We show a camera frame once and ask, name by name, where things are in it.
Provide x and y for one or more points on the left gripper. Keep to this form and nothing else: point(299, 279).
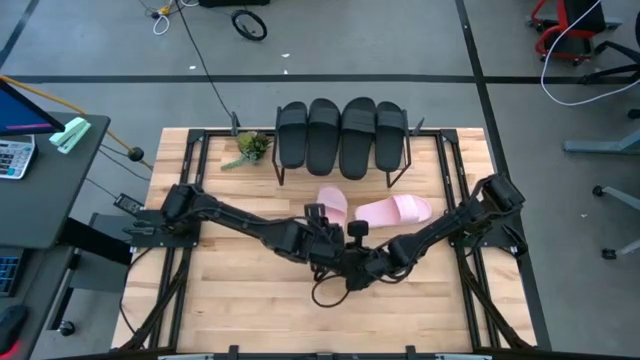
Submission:
point(320, 245)

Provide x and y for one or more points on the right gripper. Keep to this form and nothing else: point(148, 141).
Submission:
point(367, 270)

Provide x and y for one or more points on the pink slide sandal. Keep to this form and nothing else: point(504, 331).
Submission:
point(395, 210)
point(334, 200)

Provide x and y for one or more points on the black slide sandal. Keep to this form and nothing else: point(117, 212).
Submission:
point(390, 137)
point(323, 137)
point(292, 135)
point(357, 140)

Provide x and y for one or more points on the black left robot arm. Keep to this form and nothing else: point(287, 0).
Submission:
point(225, 212)

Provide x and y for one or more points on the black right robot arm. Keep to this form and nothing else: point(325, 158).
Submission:
point(450, 220)

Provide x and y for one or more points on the small green artificial plant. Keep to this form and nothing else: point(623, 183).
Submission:
point(252, 145)

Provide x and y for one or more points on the black power adapter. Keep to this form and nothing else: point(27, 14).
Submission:
point(129, 204)

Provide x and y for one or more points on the black round knob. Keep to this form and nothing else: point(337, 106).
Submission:
point(135, 154)

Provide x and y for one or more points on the desk foot with caster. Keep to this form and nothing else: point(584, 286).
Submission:
point(100, 272)

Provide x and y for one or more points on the grey desk leg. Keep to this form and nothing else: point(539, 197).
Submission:
point(600, 146)

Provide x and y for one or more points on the grey chair base with casters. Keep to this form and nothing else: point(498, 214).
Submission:
point(625, 197)

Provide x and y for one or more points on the mint green stapler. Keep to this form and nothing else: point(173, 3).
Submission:
point(70, 134)

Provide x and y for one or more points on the black desk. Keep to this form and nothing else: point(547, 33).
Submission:
point(50, 200)

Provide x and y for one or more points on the dark grey side desk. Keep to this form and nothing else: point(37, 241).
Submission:
point(40, 280)

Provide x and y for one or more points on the red and black chair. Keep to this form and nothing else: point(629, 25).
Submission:
point(570, 42)

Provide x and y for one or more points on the yellow rod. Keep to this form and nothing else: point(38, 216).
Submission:
point(50, 98)

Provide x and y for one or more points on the computer keyboard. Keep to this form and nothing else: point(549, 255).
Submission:
point(7, 272)

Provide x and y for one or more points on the black chair base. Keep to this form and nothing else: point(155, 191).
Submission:
point(615, 72)

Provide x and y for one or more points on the grey desk calculator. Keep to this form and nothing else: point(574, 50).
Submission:
point(15, 157)

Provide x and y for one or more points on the black computer mouse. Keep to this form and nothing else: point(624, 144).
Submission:
point(11, 325)

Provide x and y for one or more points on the computer monitor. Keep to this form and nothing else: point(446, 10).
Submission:
point(20, 115)

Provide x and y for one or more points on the black metal table frame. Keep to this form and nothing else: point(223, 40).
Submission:
point(465, 300)

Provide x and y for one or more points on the wooden shelf with black frame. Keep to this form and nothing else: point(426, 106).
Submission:
point(407, 145)

